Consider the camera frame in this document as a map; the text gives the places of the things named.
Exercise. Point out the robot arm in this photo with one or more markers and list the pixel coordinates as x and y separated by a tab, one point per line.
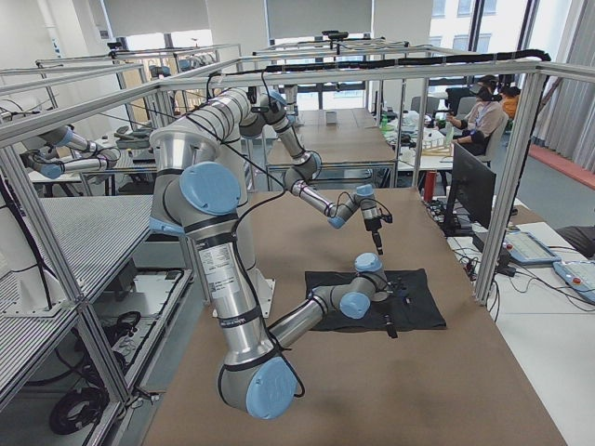
196	195
306	165

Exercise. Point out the black printed t-shirt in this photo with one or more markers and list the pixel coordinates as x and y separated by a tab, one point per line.
410	307

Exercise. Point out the aluminium cell frame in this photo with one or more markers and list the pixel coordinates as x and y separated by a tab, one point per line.
535	64

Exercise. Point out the red bottle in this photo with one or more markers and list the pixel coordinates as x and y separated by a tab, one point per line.
429	185

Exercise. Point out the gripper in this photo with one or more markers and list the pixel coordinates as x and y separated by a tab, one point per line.
373	227
390	328

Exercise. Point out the blue teach pendant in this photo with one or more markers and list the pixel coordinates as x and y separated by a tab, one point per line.
526	250

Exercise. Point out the overhead black camera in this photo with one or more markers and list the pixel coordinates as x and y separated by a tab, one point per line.
335	35

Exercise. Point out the black computer monitor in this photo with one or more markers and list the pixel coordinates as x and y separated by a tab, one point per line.
470	198

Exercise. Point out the person with VR headset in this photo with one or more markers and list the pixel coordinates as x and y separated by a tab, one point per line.
485	117

